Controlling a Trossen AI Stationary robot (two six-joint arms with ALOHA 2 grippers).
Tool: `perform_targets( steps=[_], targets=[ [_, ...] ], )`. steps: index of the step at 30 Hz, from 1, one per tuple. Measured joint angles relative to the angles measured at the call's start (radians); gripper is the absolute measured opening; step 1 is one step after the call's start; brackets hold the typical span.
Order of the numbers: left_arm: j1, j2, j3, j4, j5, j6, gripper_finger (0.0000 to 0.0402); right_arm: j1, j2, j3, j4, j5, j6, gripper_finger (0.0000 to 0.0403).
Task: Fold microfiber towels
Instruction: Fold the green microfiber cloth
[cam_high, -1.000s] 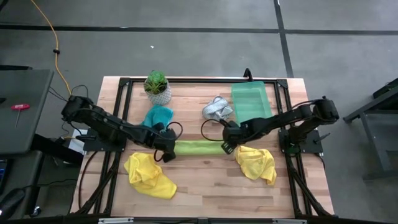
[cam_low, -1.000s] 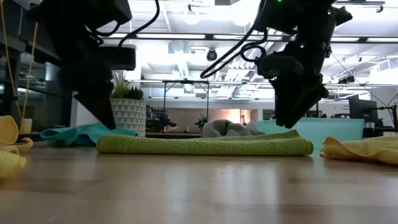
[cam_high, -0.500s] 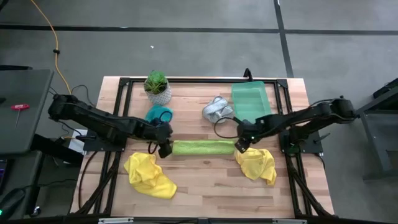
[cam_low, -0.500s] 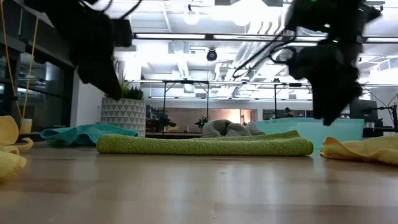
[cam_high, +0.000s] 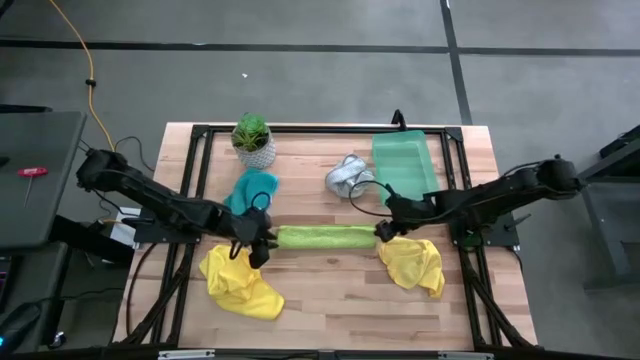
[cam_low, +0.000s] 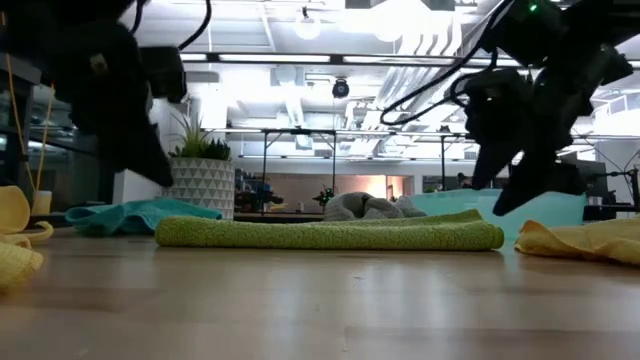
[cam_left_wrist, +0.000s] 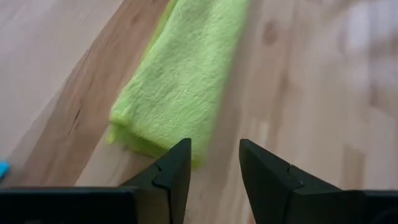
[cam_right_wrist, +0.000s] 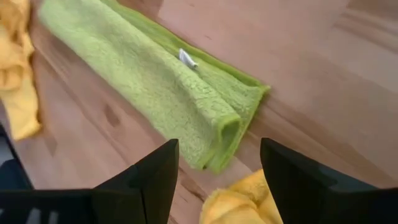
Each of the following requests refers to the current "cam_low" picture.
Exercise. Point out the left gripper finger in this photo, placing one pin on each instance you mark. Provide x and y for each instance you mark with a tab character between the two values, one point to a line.
145	160

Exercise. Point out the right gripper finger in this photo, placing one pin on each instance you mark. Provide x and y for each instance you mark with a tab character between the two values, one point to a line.
492	165
545	182

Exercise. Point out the yellow microfiber towel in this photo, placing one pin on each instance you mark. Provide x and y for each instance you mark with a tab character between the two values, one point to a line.
15	260
590	242

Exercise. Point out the grey microfiber towel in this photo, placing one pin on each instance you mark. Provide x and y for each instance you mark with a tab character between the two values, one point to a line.
365	207

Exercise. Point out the lime green microfiber towel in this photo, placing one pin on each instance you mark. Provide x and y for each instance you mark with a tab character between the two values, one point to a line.
325	235

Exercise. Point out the teal microfiber towel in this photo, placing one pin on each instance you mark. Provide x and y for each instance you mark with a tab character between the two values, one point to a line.
130	217

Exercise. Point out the person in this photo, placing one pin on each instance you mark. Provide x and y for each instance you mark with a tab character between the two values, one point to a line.
462	181

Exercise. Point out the translucent green plastic bin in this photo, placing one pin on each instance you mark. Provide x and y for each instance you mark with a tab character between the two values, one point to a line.
550	220

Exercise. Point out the black computer monitor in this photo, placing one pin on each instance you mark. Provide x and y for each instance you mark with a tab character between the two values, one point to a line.
595	180

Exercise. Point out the succulent in patterned white pot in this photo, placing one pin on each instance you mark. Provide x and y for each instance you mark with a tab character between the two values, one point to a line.
202	185

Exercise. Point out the cream cup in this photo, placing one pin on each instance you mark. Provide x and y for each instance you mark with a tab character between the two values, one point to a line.
41	202

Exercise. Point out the round ceiling lamp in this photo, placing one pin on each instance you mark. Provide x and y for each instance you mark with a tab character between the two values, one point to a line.
307	26

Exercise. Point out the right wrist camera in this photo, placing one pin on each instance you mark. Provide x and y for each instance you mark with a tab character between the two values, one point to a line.
495	110

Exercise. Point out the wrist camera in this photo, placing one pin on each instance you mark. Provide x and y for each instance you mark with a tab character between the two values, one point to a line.
495	110
165	75

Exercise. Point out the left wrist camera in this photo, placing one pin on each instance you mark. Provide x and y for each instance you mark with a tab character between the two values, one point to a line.
165	75

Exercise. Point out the black metal frame rig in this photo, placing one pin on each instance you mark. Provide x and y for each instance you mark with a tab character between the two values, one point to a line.
300	131

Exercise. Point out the black hanging dome camera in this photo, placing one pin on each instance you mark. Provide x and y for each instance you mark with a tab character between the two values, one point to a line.
340	88

